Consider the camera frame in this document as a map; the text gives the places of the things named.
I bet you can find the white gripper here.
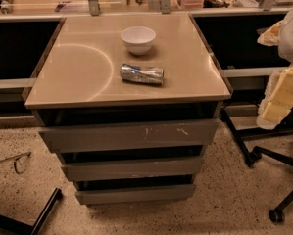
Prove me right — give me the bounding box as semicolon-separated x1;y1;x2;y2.
256;20;293;131

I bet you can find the grey drawer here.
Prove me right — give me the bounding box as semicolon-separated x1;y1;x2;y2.
62;156;203;181
39;119;219;153
75;184;196;205

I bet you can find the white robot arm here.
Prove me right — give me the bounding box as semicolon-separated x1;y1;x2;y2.
257;8;293;130

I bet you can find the grey top drawer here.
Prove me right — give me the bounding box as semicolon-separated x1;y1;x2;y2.
39;119;219;153

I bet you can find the grey drawer cabinet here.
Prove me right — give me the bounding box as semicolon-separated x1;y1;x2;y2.
24;14;231;205

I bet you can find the grey bottom drawer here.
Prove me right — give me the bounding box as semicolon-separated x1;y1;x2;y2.
75;184;196;205

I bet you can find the crushed silver can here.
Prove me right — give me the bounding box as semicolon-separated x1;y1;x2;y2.
120;64;164;84

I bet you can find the white bowl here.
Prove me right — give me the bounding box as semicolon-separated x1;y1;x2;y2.
121;26;156;55

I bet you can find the black stand leg left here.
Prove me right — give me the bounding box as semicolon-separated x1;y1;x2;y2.
0;188;63;235

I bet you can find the black table frame leg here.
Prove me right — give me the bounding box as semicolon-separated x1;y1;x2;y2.
220;110;293;167

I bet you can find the thin metal wire hook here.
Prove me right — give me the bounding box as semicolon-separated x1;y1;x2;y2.
0;152;31;174

